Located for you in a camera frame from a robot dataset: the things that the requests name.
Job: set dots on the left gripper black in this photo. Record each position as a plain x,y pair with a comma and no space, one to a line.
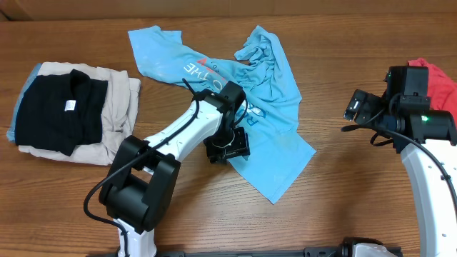
242,146

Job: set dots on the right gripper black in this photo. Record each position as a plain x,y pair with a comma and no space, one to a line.
367,102

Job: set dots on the light blue t-shirt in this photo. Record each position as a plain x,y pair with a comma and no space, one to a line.
270,113

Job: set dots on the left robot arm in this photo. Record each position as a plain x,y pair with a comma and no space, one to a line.
139,186

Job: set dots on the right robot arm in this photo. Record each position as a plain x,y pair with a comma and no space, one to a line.
426,141

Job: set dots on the red garment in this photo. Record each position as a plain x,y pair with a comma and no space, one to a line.
441,88

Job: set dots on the beige folded garment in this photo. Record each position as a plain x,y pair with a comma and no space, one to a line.
118,115

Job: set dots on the black folded garment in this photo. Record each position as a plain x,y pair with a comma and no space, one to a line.
60,112

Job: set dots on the folded blue jeans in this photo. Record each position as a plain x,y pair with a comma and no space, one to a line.
10,134

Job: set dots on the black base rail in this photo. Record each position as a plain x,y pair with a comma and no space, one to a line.
336,251

